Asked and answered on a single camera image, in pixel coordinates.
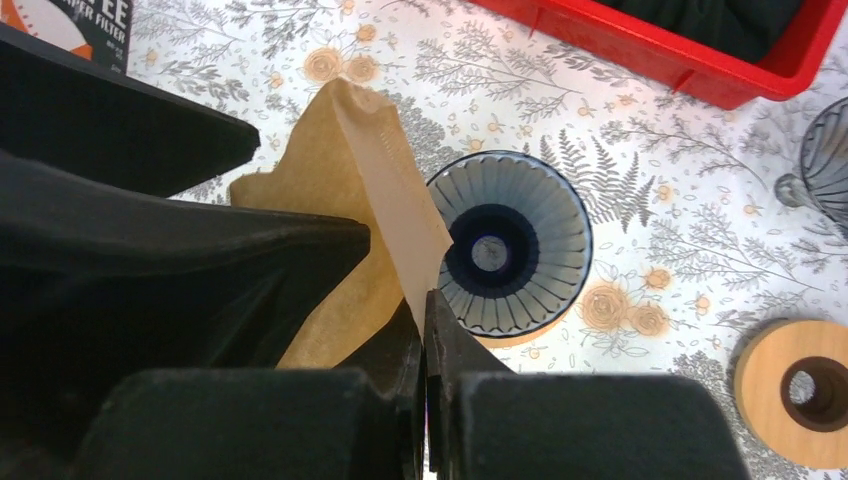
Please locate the black cloth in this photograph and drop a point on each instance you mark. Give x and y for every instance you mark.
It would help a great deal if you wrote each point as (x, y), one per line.
(744, 29)

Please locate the grey glass dripper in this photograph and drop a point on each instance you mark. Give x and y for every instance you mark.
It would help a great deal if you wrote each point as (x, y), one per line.
(820, 182)

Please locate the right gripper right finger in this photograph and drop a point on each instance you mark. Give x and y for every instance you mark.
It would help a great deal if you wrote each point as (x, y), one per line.
(486, 421)

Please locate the orange coffee filter box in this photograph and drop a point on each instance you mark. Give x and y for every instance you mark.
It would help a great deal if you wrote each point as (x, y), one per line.
(97, 30)

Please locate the blue glass dripper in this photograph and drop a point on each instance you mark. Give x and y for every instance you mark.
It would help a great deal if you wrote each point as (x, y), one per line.
(522, 243)

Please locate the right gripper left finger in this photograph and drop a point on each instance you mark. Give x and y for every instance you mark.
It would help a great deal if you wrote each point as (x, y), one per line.
(360, 420)

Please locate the red plastic bin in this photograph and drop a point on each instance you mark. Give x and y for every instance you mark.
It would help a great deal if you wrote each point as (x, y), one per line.
(682, 64)

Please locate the single brown paper filter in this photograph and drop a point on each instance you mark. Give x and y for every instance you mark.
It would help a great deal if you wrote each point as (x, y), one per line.
(348, 156)

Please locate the wooden ring holder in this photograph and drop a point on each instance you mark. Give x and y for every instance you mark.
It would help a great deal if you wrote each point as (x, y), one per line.
(506, 342)
(790, 388)

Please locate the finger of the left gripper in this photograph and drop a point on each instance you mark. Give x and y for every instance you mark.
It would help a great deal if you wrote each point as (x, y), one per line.
(98, 283)
(84, 119)

